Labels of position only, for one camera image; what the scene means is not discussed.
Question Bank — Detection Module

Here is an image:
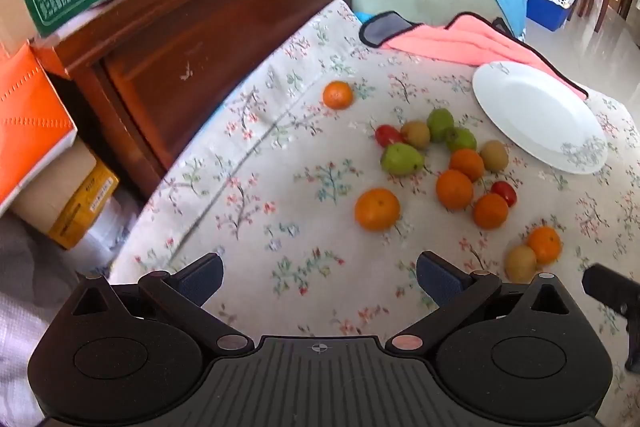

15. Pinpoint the brown wooden cabinet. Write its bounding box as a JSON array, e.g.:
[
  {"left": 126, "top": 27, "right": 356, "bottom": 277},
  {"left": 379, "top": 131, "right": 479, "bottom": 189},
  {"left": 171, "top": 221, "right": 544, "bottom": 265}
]
[{"left": 32, "top": 0, "right": 364, "bottom": 202}]

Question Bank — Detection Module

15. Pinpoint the red cherry tomato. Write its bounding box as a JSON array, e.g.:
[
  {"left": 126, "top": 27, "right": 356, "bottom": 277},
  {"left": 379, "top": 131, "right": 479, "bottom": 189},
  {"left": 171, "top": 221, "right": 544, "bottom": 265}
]
[
  {"left": 491, "top": 181, "right": 518, "bottom": 208},
  {"left": 375, "top": 125, "right": 405, "bottom": 148}
]

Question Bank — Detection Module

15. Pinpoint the grey woven sack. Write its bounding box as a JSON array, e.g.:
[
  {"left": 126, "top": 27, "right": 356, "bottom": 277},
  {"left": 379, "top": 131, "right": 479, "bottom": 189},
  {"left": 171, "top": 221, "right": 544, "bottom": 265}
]
[{"left": 0, "top": 212, "right": 111, "bottom": 427}]

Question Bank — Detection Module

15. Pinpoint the brown kiwi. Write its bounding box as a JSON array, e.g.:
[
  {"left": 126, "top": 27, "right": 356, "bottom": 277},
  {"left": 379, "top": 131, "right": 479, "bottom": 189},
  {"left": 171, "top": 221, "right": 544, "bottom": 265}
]
[
  {"left": 504, "top": 245, "right": 538, "bottom": 284},
  {"left": 480, "top": 140, "right": 510, "bottom": 172},
  {"left": 400, "top": 120, "right": 431, "bottom": 150}
]

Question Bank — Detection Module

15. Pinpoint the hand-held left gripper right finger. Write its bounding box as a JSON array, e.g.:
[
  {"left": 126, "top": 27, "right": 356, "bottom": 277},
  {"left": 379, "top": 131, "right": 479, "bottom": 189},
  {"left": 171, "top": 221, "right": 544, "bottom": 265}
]
[{"left": 386, "top": 252, "right": 576, "bottom": 356}]

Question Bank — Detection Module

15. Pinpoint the blue plastic bin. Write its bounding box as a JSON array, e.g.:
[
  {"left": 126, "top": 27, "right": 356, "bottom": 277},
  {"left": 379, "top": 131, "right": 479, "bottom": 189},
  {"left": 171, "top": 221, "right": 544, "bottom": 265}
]
[{"left": 526, "top": 0, "right": 576, "bottom": 32}]

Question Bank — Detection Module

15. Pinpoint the green pear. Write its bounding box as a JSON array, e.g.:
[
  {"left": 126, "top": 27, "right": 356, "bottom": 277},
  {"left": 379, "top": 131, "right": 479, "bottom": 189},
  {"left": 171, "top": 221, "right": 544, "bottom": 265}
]
[
  {"left": 445, "top": 127, "right": 478, "bottom": 152},
  {"left": 426, "top": 108, "right": 456, "bottom": 142},
  {"left": 380, "top": 143, "right": 426, "bottom": 176}
]

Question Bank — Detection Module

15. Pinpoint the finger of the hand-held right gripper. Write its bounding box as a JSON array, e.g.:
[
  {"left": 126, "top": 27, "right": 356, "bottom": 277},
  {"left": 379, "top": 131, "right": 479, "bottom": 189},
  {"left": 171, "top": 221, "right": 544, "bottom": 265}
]
[{"left": 582, "top": 263, "right": 640, "bottom": 373}]

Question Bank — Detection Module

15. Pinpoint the orange bag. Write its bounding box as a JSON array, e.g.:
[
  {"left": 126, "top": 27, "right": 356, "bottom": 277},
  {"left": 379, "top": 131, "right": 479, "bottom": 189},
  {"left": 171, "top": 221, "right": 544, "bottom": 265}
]
[{"left": 0, "top": 42, "right": 78, "bottom": 212}]

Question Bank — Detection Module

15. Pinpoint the white plastic bag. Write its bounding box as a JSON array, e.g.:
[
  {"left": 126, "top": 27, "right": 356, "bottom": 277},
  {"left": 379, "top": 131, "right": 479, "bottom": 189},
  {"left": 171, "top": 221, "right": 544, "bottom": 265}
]
[{"left": 85, "top": 194, "right": 146, "bottom": 269}]

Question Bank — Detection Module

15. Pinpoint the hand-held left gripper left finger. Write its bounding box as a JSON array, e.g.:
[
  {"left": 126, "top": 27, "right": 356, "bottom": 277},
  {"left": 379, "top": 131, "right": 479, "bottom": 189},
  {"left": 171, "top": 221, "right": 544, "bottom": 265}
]
[{"left": 70, "top": 253, "right": 254, "bottom": 356}]

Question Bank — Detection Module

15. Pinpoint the pink towel with black trim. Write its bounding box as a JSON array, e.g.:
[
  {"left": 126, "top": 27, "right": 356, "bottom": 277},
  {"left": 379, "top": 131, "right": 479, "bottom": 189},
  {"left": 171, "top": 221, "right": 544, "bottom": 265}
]
[{"left": 359, "top": 11, "right": 590, "bottom": 100}]

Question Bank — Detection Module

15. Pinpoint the tan box with yellow label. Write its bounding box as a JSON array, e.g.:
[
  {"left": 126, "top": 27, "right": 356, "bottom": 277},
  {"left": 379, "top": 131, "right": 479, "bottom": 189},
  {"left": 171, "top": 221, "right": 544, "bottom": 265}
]
[{"left": 11, "top": 141, "right": 121, "bottom": 251}]

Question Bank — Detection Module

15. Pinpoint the white plate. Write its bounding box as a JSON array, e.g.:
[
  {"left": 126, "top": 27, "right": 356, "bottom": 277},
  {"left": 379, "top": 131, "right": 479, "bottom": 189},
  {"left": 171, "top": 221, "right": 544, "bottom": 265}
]
[{"left": 472, "top": 61, "right": 609, "bottom": 175}]

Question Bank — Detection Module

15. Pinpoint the large orange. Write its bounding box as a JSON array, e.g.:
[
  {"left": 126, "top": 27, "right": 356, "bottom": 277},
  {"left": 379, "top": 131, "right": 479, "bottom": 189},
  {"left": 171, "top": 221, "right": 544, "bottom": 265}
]
[{"left": 354, "top": 188, "right": 402, "bottom": 233}]

